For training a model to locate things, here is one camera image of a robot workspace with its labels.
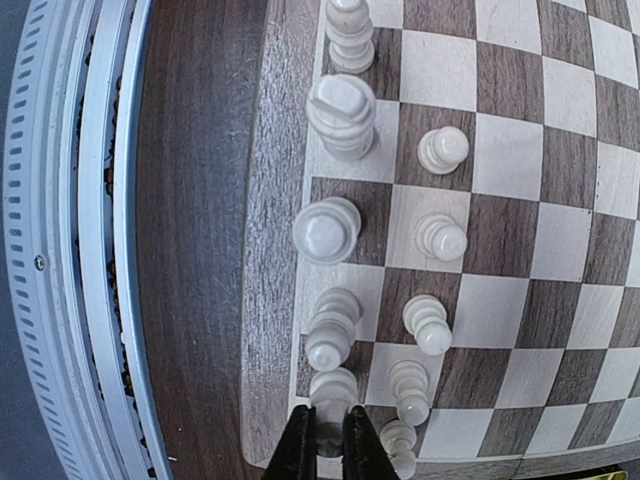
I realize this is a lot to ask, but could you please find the white chess bishop piece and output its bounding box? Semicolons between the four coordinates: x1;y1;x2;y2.
305;288;363;372

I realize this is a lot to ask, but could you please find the white chess rook piece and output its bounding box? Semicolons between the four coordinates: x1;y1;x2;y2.
310;367;358;458

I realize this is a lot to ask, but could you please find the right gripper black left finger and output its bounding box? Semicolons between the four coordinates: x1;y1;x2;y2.
262;405;317;480

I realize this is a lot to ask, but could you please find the wooden chessboard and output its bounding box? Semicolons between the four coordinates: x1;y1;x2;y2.
241;1;639;479

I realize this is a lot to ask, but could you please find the white chess pawn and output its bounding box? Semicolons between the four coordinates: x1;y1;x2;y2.
402;294;453;356
389;360;430;427
379;420;417;479
414;213;468;262
417;126;469;175

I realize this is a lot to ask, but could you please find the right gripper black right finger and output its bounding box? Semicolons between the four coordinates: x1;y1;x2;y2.
342;405;398;480

